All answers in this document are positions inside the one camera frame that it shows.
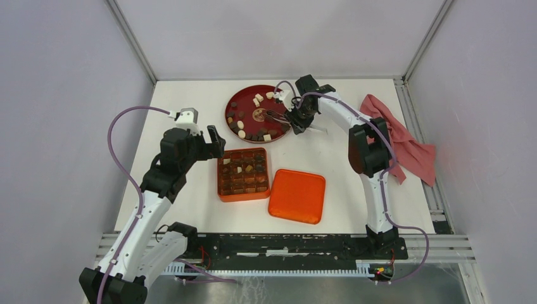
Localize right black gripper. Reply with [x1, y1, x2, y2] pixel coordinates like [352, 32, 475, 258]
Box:
[282, 100, 315, 135]

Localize metal tongs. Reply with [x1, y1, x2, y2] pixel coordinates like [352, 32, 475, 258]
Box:
[262, 110, 328, 134]

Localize round red tray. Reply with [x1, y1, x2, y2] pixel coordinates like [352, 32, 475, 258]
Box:
[224, 85, 291, 144]

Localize orange chocolate box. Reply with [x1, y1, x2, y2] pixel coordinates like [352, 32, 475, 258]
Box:
[217, 148, 271, 203]

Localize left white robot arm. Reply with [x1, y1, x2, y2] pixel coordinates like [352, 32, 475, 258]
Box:
[79, 125, 225, 303]

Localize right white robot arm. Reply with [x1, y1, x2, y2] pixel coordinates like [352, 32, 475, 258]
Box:
[274, 75, 399, 258]

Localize orange box lid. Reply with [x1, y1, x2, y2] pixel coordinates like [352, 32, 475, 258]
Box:
[268, 168, 326, 225]

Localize pink cloth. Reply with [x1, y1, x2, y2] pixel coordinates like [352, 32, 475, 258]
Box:
[360, 94, 436, 187]

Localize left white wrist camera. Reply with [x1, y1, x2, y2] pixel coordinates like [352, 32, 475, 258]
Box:
[168, 108, 201, 136]

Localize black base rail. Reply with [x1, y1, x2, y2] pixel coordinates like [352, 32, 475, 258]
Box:
[180, 233, 408, 271]

